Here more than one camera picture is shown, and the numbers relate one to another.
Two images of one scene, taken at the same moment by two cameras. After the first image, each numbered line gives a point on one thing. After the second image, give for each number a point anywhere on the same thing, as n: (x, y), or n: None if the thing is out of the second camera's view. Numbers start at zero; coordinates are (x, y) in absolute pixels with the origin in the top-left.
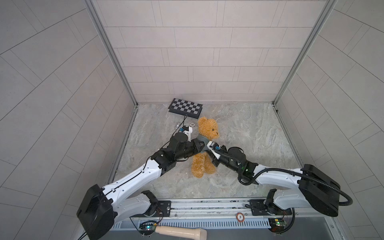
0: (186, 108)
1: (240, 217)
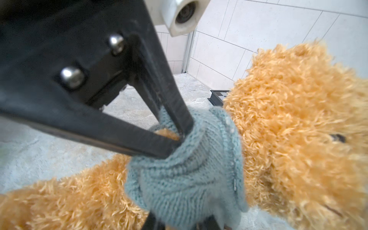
0: (218, 96)
1: None
